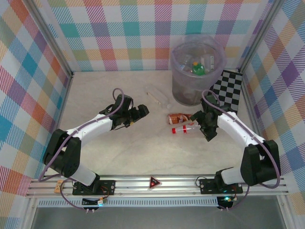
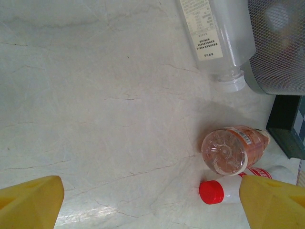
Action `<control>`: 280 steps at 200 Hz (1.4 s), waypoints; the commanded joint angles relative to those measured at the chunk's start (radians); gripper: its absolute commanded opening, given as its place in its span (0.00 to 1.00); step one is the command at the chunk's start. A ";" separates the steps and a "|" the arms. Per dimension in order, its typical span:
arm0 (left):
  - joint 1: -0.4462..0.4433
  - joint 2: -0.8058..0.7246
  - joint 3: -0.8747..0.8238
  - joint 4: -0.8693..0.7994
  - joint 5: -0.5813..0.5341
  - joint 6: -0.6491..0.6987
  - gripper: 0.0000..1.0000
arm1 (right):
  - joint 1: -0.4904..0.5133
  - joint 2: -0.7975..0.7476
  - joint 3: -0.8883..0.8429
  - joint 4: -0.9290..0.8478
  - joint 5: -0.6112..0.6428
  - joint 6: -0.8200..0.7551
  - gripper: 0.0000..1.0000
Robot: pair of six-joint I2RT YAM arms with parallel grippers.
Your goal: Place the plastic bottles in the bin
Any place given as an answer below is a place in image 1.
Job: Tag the clear bottle red cap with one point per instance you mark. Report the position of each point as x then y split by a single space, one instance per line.
186 128

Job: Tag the green plastic bottle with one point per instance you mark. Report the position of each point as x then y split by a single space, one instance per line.
198 69

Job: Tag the clear bottle blue cap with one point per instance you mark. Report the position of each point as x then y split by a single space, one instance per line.
206 61

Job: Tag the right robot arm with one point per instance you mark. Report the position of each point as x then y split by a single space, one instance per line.
238 128

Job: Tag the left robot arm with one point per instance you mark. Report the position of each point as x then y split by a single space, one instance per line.
90 126

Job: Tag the grey round waste bin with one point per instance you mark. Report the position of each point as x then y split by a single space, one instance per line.
188 99

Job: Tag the translucent plastic trash bin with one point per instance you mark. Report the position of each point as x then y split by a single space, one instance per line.
176 76

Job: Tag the large clear plastic bottle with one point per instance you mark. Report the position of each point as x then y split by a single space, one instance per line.
158 96

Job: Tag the brown orange drink bottle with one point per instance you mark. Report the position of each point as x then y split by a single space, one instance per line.
177 118

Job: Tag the black grey checkerboard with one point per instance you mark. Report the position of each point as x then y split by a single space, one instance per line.
228 90

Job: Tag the small black controller board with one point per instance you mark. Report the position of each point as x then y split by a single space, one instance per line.
89 202
227 201

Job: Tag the red triangle sign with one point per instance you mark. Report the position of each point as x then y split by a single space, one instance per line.
154 183

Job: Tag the small wooden tag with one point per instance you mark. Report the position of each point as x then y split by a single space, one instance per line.
58 187

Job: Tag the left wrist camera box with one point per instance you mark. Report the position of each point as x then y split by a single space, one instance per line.
122 101

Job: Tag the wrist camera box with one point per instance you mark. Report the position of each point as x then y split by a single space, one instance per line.
210 101
122 101

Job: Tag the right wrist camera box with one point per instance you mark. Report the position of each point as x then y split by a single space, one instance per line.
210 101

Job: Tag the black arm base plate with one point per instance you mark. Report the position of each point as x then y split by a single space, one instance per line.
207 186
108 187

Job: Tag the aluminium mounting rail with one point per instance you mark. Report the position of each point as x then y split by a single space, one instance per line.
176 188

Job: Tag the aluminium corner post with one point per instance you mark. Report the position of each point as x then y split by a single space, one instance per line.
52 39
259 35

